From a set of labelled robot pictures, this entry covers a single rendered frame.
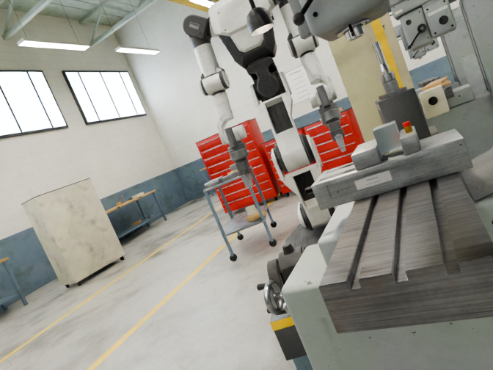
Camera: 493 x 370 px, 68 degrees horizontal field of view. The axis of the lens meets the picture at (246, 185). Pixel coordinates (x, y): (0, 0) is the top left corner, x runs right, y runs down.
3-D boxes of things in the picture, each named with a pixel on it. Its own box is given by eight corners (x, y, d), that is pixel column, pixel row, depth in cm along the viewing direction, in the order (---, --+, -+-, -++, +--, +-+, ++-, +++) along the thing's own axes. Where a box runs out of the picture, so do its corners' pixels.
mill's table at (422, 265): (335, 334, 55) (316, 286, 54) (384, 160, 164) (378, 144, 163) (519, 314, 44) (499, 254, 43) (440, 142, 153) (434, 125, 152)
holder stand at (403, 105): (396, 153, 127) (376, 98, 125) (389, 144, 148) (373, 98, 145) (433, 139, 123) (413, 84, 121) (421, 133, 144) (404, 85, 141)
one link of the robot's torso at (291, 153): (284, 177, 173) (253, 92, 184) (319, 164, 170) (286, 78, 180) (278, 171, 159) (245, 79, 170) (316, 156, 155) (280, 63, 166)
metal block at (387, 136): (381, 154, 88) (372, 131, 88) (382, 149, 94) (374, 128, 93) (403, 147, 86) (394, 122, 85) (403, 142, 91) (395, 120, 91)
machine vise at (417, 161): (320, 211, 93) (304, 171, 92) (330, 194, 107) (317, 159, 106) (474, 167, 78) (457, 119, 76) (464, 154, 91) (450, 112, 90)
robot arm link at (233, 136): (231, 153, 183) (224, 132, 183) (251, 147, 181) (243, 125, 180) (226, 153, 172) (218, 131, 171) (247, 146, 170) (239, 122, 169)
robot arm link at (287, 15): (293, 59, 176) (276, 14, 173) (318, 48, 173) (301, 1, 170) (292, 56, 165) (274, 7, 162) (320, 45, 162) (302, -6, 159)
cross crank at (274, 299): (263, 323, 125) (250, 293, 124) (274, 304, 136) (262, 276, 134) (305, 317, 118) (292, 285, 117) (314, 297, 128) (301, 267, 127)
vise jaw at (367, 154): (356, 171, 87) (350, 156, 87) (362, 158, 101) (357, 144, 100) (381, 163, 85) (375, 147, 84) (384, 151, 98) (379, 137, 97)
